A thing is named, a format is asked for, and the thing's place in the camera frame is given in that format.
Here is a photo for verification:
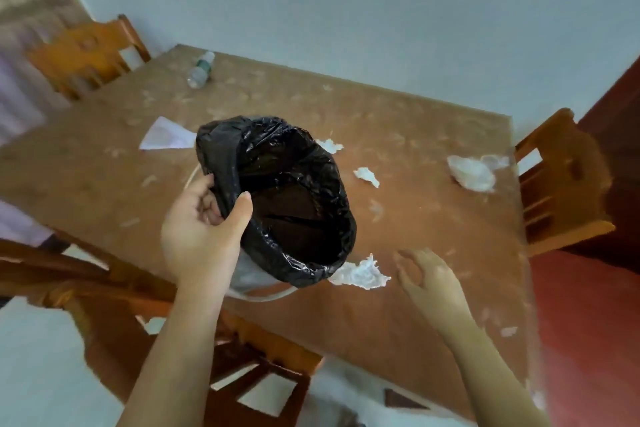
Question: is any person's left hand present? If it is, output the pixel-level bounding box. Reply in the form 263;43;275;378
161;173;254;288

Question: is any person's right hand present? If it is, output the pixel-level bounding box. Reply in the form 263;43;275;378
393;247;476;338

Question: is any white tissue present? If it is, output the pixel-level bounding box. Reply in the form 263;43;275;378
327;253;392;291

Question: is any trash bin with black bag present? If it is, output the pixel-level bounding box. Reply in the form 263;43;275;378
183;115;358;304

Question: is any clear plastic water bottle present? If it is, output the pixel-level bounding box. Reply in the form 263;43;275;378
185;50;217;90

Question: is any person's left forearm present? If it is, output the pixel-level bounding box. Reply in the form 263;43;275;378
115;281;236;427

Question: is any person's right forearm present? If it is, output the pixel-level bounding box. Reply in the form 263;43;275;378
435;316;552;427

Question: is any brown floral table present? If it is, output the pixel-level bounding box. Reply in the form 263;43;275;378
0;43;551;422

